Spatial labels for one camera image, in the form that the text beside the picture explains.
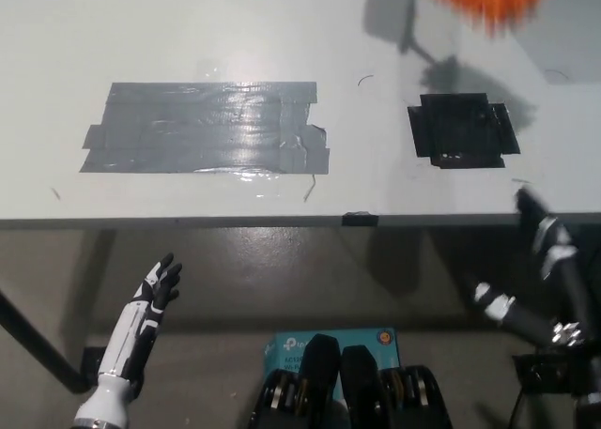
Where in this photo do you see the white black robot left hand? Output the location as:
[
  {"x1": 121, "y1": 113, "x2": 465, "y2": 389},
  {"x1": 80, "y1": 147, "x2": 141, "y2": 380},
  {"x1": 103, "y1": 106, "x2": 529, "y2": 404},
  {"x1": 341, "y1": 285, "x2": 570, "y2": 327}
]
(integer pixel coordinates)
[{"x1": 97, "y1": 253, "x2": 184, "y2": 388}]

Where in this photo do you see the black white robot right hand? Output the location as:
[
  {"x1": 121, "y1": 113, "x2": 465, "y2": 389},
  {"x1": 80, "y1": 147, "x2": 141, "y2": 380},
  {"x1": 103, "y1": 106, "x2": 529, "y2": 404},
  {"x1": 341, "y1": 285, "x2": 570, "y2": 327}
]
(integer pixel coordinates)
[{"x1": 471, "y1": 187, "x2": 593, "y2": 355}]

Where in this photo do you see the black table foot plate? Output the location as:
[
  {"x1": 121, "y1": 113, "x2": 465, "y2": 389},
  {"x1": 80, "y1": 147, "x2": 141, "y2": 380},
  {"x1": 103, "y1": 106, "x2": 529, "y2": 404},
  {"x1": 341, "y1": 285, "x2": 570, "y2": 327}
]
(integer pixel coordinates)
[
  {"x1": 82, "y1": 346, "x2": 107, "y2": 387},
  {"x1": 513, "y1": 353, "x2": 589, "y2": 395}
]

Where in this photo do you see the teal cardboard box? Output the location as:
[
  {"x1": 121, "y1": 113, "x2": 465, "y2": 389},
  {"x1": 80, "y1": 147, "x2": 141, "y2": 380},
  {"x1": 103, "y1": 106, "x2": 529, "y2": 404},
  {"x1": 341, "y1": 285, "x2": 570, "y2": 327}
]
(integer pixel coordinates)
[{"x1": 260, "y1": 327, "x2": 401, "y2": 398}]

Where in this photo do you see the black tape square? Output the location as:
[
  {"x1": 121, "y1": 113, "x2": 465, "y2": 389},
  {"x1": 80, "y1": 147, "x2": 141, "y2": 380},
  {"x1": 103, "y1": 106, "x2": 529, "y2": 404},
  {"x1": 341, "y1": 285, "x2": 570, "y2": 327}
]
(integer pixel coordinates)
[{"x1": 406, "y1": 92, "x2": 522, "y2": 170}]

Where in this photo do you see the black table frame bar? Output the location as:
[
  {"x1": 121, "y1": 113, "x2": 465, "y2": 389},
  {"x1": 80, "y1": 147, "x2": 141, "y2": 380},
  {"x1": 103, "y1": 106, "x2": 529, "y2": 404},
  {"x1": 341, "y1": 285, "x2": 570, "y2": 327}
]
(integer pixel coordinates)
[{"x1": 0, "y1": 286, "x2": 90, "y2": 395}]

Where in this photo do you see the black cable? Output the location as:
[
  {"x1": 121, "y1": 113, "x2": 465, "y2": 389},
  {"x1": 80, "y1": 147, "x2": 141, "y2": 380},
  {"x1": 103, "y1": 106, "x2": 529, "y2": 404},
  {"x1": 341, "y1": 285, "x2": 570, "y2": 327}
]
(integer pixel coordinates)
[{"x1": 511, "y1": 385, "x2": 534, "y2": 429}]

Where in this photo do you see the grey duct tape patch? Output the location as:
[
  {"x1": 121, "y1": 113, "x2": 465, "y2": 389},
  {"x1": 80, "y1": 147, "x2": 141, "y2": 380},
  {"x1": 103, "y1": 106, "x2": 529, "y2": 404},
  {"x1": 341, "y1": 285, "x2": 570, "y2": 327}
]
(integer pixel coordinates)
[{"x1": 78, "y1": 81, "x2": 331, "y2": 176}]

